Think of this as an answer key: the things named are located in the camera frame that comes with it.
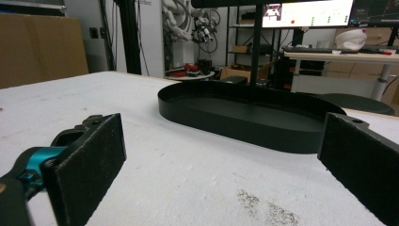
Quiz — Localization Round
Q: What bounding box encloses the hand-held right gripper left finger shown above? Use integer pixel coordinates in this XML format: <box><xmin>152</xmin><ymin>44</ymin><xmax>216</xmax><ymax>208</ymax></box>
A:
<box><xmin>0</xmin><ymin>113</ymin><xmax>128</xmax><ymax>226</ymax></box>

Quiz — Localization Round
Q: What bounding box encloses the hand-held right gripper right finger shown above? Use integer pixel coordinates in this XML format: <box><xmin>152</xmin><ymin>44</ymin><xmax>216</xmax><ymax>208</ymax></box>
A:
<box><xmin>317</xmin><ymin>111</ymin><xmax>399</xmax><ymax>226</ymax></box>

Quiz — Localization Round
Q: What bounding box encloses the white desk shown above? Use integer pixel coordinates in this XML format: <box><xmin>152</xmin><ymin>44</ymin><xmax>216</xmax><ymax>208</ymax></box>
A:
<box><xmin>283</xmin><ymin>51</ymin><xmax>399</xmax><ymax>102</ymax></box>

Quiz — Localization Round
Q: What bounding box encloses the white cloth bundle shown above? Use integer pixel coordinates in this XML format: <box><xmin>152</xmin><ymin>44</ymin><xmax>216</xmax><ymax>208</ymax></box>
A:
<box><xmin>334</xmin><ymin>28</ymin><xmax>368</xmax><ymax>52</ymax></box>

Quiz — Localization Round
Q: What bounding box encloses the black keyboard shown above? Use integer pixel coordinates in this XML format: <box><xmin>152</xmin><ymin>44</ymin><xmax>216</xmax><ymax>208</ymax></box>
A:
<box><xmin>280</xmin><ymin>45</ymin><xmax>334</xmax><ymax>55</ymax></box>

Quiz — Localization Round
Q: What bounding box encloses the brown cardboard sheet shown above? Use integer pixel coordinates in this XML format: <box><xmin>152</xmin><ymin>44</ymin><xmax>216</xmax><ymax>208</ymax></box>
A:
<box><xmin>0</xmin><ymin>12</ymin><xmax>89</xmax><ymax>90</ymax></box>

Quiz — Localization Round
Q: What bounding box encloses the black oval tray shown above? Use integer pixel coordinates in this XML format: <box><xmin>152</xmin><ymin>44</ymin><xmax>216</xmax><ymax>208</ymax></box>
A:
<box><xmin>157</xmin><ymin>80</ymin><xmax>347</xmax><ymax>154</ymax></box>

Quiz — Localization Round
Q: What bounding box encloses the round white side table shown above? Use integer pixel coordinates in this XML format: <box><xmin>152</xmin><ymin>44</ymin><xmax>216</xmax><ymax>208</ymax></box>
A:
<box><xmin>165</xmin><ymin>71</ymin><xmax>216</xmax><ymax>82</ymax></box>

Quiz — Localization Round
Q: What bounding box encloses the dark computer monitor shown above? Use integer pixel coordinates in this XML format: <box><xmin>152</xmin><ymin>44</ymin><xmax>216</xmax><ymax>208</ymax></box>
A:
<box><xmin>348</xmin><ymin>0</ymin><xmax>399</xmax><ymax>28</ymax></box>

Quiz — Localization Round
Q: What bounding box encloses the cardboard box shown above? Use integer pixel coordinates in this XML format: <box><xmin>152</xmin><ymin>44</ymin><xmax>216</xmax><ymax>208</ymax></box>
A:
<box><xmin>219</xmin><ymin>64</ymin><xmax>273</xmax><ymax>83</ymax></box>

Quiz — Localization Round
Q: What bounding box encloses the black monitor stand pole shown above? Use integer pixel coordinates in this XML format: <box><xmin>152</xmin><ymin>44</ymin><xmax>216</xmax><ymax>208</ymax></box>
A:
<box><xmin>249</xmin><ymin>4</ymin><xmax>264</xmax><ymax>88</ymax></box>

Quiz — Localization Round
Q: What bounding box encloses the black metal shelf rack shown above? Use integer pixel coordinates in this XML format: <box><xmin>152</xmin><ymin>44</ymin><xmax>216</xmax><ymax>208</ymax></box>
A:
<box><xmin>225</xmin><ymin>5</ymin><xmax>283</xmax><ymax>68</ymax></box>

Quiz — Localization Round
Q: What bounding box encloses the black metal post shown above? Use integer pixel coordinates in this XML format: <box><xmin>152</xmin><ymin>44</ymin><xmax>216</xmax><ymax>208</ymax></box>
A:
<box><xmin>116</xmin><ymin>0</ymin><xmax>143</xmax><ymax>75</ymax></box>

